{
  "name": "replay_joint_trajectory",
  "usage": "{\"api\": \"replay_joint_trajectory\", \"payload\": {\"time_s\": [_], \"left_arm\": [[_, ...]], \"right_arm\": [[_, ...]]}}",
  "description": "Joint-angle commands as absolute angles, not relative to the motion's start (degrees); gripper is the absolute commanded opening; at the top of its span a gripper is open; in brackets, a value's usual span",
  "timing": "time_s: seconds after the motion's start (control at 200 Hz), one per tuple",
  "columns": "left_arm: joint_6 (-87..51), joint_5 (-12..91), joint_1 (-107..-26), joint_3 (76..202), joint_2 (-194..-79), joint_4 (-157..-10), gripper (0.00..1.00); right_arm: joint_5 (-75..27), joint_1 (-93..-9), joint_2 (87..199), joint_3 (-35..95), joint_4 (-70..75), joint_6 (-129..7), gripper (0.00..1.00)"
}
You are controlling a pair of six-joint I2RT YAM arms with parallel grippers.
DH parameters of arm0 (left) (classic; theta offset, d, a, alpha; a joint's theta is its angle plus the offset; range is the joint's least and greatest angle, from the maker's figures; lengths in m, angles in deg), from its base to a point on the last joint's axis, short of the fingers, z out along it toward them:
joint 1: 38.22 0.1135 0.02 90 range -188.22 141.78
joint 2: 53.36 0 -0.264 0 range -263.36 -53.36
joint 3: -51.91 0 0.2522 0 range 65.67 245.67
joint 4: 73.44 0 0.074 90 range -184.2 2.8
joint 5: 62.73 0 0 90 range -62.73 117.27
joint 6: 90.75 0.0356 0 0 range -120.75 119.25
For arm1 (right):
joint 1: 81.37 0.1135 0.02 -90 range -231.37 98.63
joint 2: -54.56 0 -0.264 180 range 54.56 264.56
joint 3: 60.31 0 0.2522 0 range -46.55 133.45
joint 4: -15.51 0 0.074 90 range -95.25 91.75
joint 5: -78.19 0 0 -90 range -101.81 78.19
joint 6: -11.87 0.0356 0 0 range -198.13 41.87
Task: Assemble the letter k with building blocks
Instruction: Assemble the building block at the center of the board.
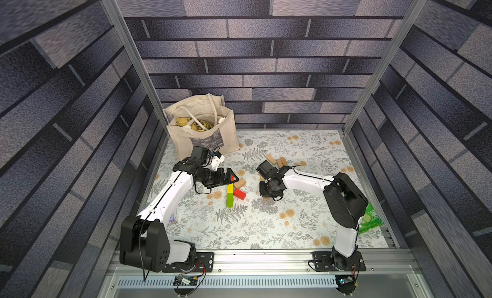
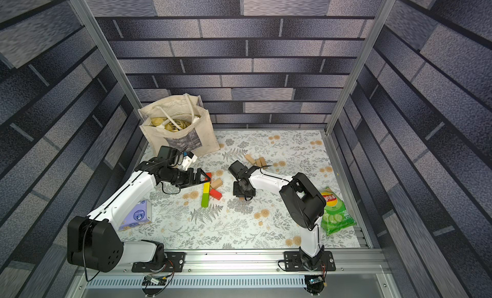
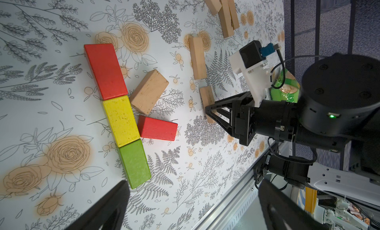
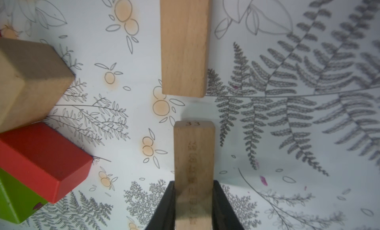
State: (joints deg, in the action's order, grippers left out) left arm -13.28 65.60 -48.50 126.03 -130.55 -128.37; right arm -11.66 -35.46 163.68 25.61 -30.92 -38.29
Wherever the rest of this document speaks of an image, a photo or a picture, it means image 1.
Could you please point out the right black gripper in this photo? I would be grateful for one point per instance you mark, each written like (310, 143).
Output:
(269, 187)

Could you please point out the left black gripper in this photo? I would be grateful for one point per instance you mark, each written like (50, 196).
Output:
(220, 179)

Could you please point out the green wooden block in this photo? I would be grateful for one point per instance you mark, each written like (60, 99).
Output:
(229, 200)

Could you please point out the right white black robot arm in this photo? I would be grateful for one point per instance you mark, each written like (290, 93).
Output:
(347, 205)

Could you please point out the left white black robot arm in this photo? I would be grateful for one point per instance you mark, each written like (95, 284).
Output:
(144, 243)

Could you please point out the yellow items inside bag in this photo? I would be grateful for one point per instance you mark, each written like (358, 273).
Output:
(192, 124)

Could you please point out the beige canvas tote bag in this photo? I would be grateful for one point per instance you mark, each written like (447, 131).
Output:
(222, 137)

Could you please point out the green chips bag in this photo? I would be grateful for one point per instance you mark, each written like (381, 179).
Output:
(370, 220)

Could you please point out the left circuit board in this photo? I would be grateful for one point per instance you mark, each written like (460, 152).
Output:
(185, 281)

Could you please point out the circuit board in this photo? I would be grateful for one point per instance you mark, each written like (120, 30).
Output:
(345, 284)
(185, 281)

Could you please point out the right circuit board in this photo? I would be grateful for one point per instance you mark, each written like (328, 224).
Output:
(345, 284)

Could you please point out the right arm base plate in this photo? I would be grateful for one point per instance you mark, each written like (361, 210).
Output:
(332, 261)

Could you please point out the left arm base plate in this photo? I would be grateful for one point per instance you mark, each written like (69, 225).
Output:
(203, 261)

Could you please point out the aluminium front rail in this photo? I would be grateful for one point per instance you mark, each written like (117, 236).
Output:
(295, 262)

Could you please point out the left aluminium frame post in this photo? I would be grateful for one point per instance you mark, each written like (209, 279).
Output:
(124, 34)

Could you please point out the aluminium frame post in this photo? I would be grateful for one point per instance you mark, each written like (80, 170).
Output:
(124, 34)
(407, 22)

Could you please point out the right aluminium frame post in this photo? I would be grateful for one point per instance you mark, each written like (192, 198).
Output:
(407, 22)

